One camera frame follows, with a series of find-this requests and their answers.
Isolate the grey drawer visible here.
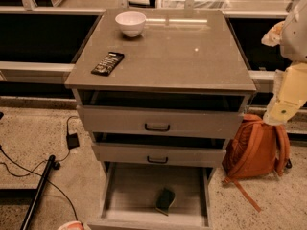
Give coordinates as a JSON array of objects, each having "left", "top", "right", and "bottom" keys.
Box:
[
  {"left": 87, "top": 163, "right": 213, "bottom": 230},
  {"left": 77, "top": 91, "right": 245, "bottom": 139},
  {"left": 92, "top": 133, "right": 225, "bottom": 168}
]

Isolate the middle grey drawer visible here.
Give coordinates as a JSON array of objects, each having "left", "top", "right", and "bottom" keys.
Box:
[{"left": 92, "top": 133, "right": 225, "bottom": 168}]

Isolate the grey drawer cabinet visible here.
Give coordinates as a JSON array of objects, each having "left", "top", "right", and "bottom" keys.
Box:
[{"left": 64, "top": 8, "right": 258, "bottom": 230}]

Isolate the black power adapter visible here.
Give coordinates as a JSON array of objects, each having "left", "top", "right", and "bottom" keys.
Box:
[{"left": 66, "top": 133, "right": 80, "bottom": 150}]

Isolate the black pole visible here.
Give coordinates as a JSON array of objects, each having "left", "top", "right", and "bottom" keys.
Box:
[{"left": 20, "top": 155, "right": 56, "bottom": 230}]

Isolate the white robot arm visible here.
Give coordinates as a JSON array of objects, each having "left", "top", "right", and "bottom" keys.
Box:
[{"left": 261, "top": 0, "right": 307, "bottom": 126}]

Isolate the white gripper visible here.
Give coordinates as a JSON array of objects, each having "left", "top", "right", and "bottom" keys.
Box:
[{"left": 261, "top": 21, "right": 307, "bottom": 126}]

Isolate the green yellow sponge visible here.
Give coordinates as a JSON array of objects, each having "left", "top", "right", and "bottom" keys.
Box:
[{"left": 155, "top": 188, "right": 176, "bottom": 216}]

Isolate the red white object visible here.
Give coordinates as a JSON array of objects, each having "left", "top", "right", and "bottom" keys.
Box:
[{"left": 57, "top": 220, "right": 84, "bottom": 230}]

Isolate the black floor cable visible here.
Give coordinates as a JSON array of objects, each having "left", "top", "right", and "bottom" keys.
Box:
[{"left": 0, "top": 115, "right": 81, "bottom": 222}]

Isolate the orange backpack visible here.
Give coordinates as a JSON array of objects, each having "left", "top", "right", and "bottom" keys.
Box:
[{"left": 222, "top": 114, "right": 291, "bottom": 212}]

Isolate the white ceramic bowl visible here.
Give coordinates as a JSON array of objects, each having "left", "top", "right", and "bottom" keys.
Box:
[{"left": 115, "top": 11, "right": 146, "bottom": 37}]

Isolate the bottom grey drawer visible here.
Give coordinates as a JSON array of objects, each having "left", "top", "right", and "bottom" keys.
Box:
[{"left": 87, "top": 163, "right": 213, "bottom": 230}]

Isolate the black snack bar packet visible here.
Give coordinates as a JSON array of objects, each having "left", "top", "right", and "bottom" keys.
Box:
[{"left": 91, "top": 52, "right": 125, "bottom": 77}]

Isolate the top grey drawer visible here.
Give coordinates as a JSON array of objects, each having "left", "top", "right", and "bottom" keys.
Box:
[{"left": 77, "top": 91, "right": 245, "bottom": 139}]

